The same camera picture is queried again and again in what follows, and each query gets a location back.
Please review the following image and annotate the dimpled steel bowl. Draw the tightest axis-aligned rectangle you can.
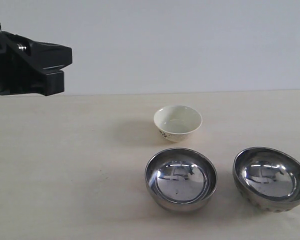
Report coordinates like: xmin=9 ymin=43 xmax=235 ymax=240
xmin=232 ymin=146 xmax=300 ymax=213

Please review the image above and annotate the white ceramic bowl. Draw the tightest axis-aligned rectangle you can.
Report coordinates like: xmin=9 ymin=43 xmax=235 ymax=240
xmin=153 ymin=105 xmax=203 ymax=143

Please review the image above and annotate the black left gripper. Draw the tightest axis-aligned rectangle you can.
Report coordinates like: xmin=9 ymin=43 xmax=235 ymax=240
xmin=0 ymin=31 xmax=73 ymax=96

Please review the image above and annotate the smooth steel bowl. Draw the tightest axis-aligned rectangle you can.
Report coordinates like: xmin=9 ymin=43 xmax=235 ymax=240
xmin=144 ymin=147 xmax=218 ymax=214

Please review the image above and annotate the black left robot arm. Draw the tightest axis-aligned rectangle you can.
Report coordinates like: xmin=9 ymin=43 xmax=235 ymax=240
xmin=0 ymin=23 xmax=73 ymax=96

